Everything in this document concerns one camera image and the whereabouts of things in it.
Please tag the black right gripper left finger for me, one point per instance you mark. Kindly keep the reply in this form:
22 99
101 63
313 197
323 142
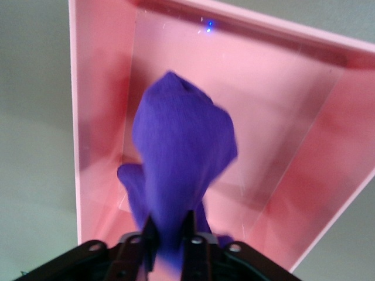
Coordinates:
132 257

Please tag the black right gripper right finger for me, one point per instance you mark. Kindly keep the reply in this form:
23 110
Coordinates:
199 257

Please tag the pink plastic bin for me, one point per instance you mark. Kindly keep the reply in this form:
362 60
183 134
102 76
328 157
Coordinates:
263 87

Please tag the purple cloth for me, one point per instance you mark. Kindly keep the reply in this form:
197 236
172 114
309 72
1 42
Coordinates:
181 140

